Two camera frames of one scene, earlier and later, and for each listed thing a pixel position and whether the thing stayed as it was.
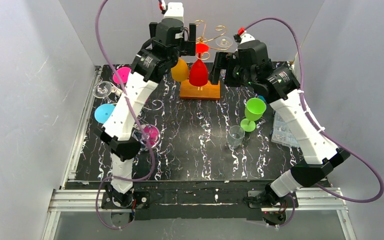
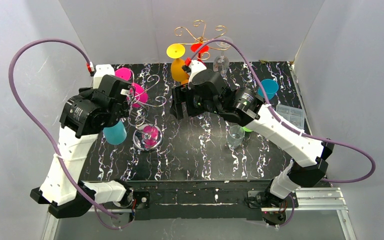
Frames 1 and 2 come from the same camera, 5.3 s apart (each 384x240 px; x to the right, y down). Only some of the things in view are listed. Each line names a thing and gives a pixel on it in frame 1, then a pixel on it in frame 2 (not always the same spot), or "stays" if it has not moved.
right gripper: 221,62 → 180,102
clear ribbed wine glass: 235,135 stays
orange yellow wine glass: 180,72 stays
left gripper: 185,41 → 124,104
